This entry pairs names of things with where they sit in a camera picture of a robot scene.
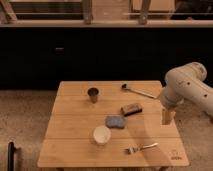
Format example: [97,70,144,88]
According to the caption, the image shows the wooden table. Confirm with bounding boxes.
[38,81,189,168]

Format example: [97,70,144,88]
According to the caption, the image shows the wooden railing frame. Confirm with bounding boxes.
[0,0,213,28]

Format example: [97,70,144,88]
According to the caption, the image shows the black bar object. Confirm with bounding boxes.
[7,142,16,171]

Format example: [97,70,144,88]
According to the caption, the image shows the dark metal cup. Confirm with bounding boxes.
[87,87,99,103]

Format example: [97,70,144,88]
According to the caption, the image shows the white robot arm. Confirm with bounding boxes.
[158,62,213,125]

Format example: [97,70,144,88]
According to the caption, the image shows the blue sponge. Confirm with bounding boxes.
[105,116,125,129]

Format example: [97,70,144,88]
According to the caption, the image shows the silver metal fork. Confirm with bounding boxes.
[124,143,158,155]

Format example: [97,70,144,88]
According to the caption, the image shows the brown block sponge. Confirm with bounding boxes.
[121,103,142,116]

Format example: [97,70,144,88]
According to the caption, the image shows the white paper cup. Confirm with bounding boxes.
[93,125,111,145]

